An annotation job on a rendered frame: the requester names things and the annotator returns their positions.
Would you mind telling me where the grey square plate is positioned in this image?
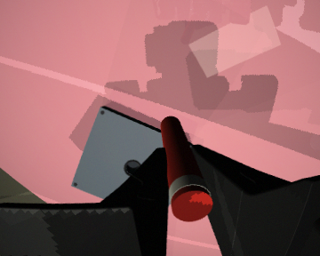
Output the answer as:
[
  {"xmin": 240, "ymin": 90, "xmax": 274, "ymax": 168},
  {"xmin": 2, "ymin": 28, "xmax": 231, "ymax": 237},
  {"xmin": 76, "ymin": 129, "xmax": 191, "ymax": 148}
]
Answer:
[{"xmin": 71, "ymin": 106, "xmax": 164, "ymax": 199}]

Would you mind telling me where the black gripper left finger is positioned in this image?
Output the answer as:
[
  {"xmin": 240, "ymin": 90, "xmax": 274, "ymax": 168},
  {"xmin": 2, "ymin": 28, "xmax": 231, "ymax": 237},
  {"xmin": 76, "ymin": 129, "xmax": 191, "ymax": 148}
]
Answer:
[{"xmin": 0, "ymin": 147, "xmax": 170, "ymax": 256}]

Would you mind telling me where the red peg with white band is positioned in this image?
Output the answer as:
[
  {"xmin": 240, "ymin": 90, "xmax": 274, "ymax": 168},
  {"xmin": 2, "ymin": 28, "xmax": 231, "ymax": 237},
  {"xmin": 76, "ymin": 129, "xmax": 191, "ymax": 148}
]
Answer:
[{"xmin": 160, "ymin": 116, "xmax": 213, "ymax": 221}]

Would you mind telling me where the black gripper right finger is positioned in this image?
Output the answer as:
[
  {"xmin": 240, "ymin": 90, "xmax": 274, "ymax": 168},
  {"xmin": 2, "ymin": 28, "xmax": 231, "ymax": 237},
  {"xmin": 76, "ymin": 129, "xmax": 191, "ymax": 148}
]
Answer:
[{"xmin": 191, "ymin": 145, "xmax": 320, "ymax": 256}]

